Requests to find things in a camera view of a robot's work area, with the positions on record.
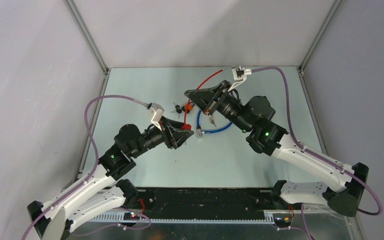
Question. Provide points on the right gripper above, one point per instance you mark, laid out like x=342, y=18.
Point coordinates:
x=207, y=99

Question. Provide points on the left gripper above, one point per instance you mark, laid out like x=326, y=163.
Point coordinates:
x=174, y=139

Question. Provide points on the red cable padlock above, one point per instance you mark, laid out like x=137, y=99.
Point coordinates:
x=193, y=95

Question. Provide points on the blue cable lock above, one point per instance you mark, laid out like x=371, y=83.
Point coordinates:
x=201, y=132

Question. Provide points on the orange black padlock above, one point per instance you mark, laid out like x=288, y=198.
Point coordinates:
x=188, y=107

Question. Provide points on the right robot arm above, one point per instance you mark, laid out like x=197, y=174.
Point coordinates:
x=340, y=185

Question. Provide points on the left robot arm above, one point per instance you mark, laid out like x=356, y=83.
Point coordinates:
x=103, y=188

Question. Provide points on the black head padlock key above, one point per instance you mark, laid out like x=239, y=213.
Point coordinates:
x=177, y=110

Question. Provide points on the blue lock key pair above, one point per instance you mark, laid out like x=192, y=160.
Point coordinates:
x=212, y=120

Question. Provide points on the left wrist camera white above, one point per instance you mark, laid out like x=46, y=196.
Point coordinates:
x=156, y=112

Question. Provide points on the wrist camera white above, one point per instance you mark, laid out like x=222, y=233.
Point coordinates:
x=240, y=75
x=156, y=112

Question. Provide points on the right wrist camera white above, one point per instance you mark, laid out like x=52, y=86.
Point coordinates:
x=240, y=75

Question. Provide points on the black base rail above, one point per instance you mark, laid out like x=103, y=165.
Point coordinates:
x=202, y=203

